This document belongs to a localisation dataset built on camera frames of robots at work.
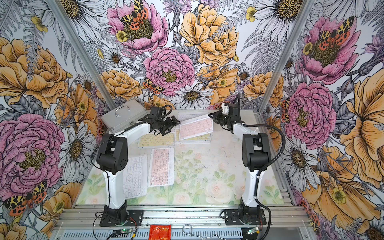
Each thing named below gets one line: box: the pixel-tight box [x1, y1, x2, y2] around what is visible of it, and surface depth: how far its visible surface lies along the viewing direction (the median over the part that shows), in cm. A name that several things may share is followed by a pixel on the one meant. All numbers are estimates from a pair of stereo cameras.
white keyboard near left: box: [123, 155, 148, 200], surface depth 87 cm
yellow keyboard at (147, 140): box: [138, 132, 175, 148], surface depth 104 cm
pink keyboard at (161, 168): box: [147, 147, 175, 187], surface depth 93 cm
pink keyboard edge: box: [179, 116, 214, 141], surface depth 100 cm
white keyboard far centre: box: [177, 112, 209, 123], surface depth 122 cm
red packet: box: [148, 224, 171, 240], surface depth 71 cm
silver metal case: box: [101, 99, 147, 134], surface depth 100 cm
